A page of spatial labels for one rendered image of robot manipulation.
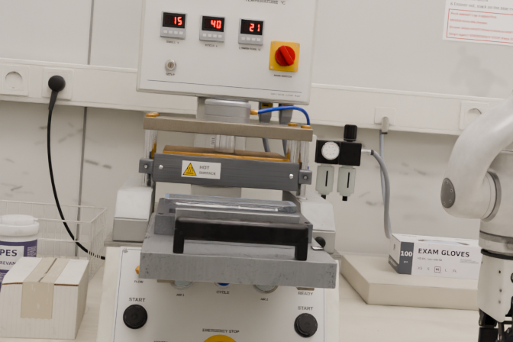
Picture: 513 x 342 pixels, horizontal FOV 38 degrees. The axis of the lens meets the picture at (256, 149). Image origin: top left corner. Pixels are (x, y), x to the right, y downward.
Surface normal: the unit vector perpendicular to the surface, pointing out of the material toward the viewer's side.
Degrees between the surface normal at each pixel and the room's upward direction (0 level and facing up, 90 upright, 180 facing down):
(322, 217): 41
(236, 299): 65
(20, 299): 89
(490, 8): 90
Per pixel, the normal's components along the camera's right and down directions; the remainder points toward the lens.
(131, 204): 0.12, -0.72
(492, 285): -0.98, -0.06
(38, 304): 0.13, 0.05
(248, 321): 0.12, -0.37
